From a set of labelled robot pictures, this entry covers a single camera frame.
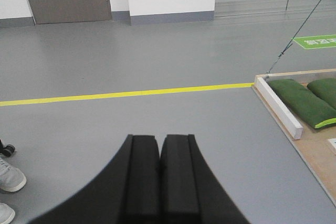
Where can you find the white right sneaker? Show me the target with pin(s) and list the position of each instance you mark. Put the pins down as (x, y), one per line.
(7, 214)

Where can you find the left green sandbag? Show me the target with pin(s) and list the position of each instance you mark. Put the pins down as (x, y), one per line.
(310, 108)

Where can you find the white wooden brace frame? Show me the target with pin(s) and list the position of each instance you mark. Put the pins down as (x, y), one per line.
(332, 144)

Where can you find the white sneaker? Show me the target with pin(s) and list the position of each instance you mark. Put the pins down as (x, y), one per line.
(12, 178)
(7, 214)

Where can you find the grey wheeled chair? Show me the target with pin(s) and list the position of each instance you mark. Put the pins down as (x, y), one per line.
(7, 150)

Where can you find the white left sneaker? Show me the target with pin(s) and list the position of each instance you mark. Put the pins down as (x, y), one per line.
(12, 178)

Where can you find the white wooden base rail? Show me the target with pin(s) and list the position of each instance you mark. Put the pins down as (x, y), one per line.
(282, 114)

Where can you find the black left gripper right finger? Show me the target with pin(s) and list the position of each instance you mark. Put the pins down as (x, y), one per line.
(191, 192)

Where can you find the wooden plywood platform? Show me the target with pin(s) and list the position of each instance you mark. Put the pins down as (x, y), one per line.
(312, 147)

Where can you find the green sandbag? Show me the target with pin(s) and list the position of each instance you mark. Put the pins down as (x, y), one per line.
(324, 89)
(310, 108)

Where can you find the green floor sign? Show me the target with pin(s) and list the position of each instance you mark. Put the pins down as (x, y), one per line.
(316, 42)

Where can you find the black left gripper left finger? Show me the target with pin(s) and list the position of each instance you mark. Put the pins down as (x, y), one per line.
(127, 190)

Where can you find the right green sandbag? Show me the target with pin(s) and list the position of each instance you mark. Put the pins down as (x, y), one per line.
(324, 89)

